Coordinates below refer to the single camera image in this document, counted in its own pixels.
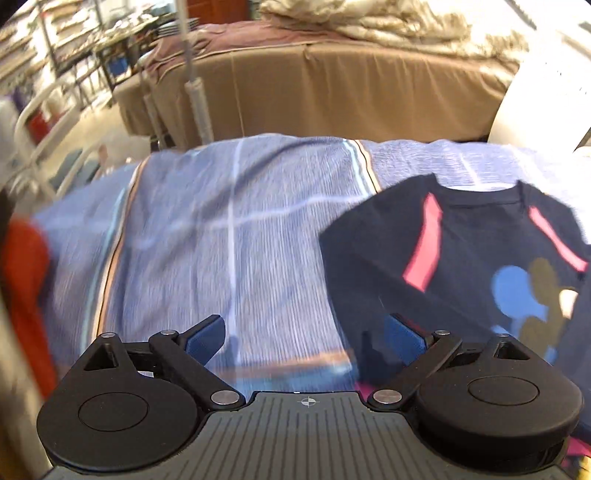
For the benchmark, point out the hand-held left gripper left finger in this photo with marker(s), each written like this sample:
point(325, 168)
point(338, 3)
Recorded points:
point(207, 337)

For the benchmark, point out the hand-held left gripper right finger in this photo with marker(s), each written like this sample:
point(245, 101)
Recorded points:
point(406, 334)

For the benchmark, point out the navy shirt with pink trim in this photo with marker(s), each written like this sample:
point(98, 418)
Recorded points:
point(475, 244)

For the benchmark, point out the blue striped bedsheet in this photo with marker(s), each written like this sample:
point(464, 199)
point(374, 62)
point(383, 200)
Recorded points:
point(231, 240)

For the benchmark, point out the orange cloth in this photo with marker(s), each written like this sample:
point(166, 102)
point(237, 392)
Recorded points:
point(25, 295)

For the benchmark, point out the white padded pole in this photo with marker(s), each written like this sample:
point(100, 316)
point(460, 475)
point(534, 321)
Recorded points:
point(198, 106)

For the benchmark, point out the brown covered bed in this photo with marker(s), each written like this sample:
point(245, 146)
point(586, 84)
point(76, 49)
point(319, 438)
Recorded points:
point(346, 92)

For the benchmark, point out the blue storage bin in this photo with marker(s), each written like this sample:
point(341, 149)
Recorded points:
point(118, 67)

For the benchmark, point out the cream patterned quilt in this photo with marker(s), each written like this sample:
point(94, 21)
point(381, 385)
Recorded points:
point(392, 23)

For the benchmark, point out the cluttered storage shelves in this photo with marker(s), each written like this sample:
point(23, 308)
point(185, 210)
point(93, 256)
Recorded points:
point(51, 41)

